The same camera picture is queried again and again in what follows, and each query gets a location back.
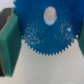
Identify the green-padded gripper right finger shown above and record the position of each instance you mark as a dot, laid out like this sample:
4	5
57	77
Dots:
81	40

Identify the blue gear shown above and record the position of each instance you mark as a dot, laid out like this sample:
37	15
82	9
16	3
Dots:
53	38

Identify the green-padded gripper left finger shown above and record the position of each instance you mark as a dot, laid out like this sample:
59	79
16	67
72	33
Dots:
10	41

